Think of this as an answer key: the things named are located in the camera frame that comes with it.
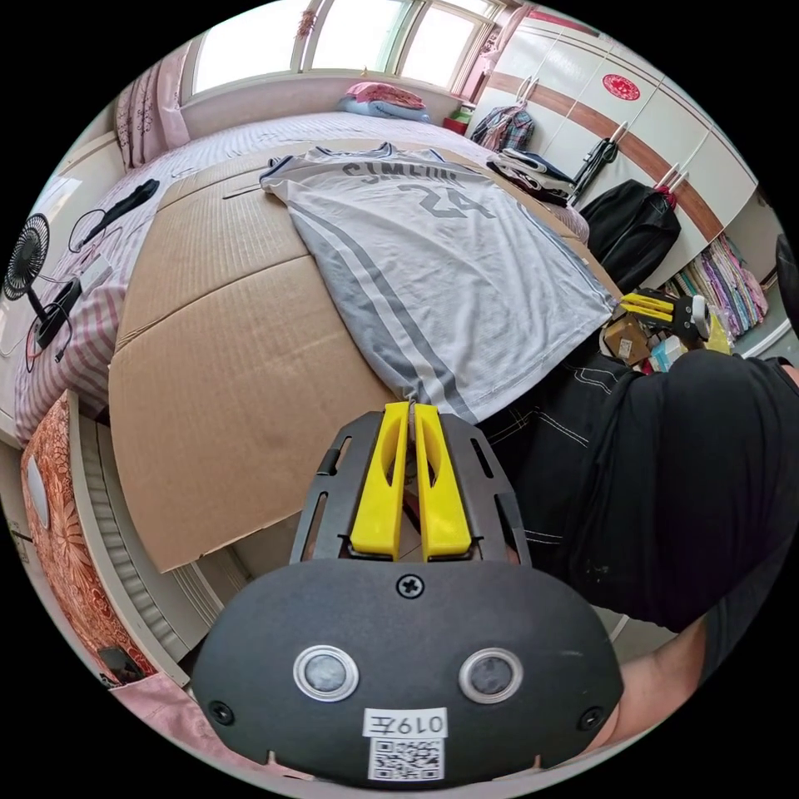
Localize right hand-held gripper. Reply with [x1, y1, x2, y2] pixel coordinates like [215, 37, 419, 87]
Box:
[620, 287, 712, 343]

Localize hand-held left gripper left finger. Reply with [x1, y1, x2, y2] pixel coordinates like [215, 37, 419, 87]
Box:
[350, 402, 410, 560]

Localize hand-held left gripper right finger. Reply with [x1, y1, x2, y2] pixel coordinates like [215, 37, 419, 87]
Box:
[414, 404, 473, 563]

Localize white athletic tank top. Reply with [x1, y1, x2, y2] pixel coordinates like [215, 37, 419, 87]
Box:
[259, 141, 620, 426]

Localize person's left forearm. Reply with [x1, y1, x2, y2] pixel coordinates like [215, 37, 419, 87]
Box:
[589, 618, 714, 753]

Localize cartons on floor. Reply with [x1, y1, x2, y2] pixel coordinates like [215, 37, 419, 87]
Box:
[598, 310, 685, 377]

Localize black jacket on hanger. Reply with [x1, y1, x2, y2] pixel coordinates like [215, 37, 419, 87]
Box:
[578, 179, 682, 295]

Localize shelf with colourful cloths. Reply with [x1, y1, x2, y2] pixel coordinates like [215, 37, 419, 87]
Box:
[666, 234, 770, 341]

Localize person's body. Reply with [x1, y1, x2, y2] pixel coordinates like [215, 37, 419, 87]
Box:
[479, 234, 799, 687]

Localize pile of clothes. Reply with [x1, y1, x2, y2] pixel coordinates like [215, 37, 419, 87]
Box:
[486, 146, 576, 208]

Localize white cupboard with brown band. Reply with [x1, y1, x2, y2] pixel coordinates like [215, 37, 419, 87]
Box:
[466, 11, 778, 295]

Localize flat cardboard board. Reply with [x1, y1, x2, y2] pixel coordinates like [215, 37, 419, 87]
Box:
[107, 140, 625, 574]

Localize plaid shirt on hanger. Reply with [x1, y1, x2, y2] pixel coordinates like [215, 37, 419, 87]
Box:
[470, 104, 536, 152]

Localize white radiator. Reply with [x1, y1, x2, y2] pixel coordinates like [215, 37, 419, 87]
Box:
[67, 391, 225, 666]

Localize orange floral cloth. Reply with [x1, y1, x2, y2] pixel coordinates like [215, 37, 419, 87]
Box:
[20, 391, 158, 687]

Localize stack of folded blankets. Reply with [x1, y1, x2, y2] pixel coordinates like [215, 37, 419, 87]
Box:
[336, 81, 433, 123]

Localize bed with pink striped sheet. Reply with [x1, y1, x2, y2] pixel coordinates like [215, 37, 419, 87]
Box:
[12, 110, 592, 448]

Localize window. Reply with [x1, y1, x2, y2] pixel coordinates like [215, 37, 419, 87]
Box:
[189, 0, 504, 96]

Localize black table fan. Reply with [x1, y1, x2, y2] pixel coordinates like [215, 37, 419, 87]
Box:
[2, 212, 83, 350]

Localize pink flowered curtain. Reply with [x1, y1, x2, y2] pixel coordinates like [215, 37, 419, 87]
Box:
[114, 42, 192, 171]

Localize black device with cable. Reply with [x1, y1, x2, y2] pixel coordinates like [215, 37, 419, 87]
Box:
[67, 179, 161, 254]

